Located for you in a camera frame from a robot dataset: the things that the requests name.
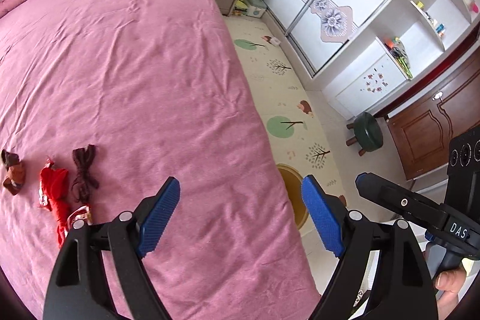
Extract pink bed sheet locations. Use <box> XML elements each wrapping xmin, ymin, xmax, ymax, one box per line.
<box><xmin>1</xmin><ymin>0</ymin><xmax>320</xmax><ymax>319</ymax></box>

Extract green storage box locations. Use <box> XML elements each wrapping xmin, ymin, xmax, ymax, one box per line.
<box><xmin>244</xmin><ymin>0</ymin><xmax>267</xmax><ymax>18</ymax></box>

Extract brown wooden door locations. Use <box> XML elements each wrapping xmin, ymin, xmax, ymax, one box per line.
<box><xmin>387</xmin><ymin>53</ymin><xmax>479</xmax><ymax>179</ymax></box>

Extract red snack wrapper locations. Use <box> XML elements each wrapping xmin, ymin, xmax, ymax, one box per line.
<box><xmin>38</xmin><ymin>157</ymin><xmax>55</xmax><ymax>211</ymax></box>

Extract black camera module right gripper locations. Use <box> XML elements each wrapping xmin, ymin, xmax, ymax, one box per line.
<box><xmin>444</xmin><ymin>126</ymin><xmax>480</xmax><ymax>223</ymax></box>

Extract dark green round stool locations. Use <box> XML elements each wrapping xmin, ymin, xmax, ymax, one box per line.
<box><xmin>346</xmin><ymin>112</ymin><xmax>383</xmax><ymax>157</ymax></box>

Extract white shelf cabinet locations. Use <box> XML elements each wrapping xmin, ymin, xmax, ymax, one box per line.
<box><xmin>322</xmin><ymin>0</ymin><xmax>479</xmax><ymax>119</ymax></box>

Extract yellow trash bin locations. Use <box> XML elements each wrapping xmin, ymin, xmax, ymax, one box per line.
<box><xmin>277</xmin><ymin>164</ymin><xmax>308</xmax><ymax>230</ymax></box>

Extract cream patterned floor mat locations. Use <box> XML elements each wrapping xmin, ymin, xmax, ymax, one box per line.
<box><xmin>223</xmin><ymin>13</ymin><xmax>348</xmax><ymax>231</ymax></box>

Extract orange brown sock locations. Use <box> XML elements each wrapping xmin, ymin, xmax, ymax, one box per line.
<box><xmin>1</xmin><ymin>149</ymin><xmax>26</xmax><ymax>196</ymax></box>

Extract right human hand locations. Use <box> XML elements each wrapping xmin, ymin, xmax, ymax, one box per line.
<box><xmin>435</xmin><ymin>266</ymin><xmax>466</xmax><ymax>320</ymax></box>

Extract red cloth bag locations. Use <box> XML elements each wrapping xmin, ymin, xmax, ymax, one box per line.
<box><xmin>49</xmin><ymin>166</ymin><xmax>72</xmax><ymax>248</ymax></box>

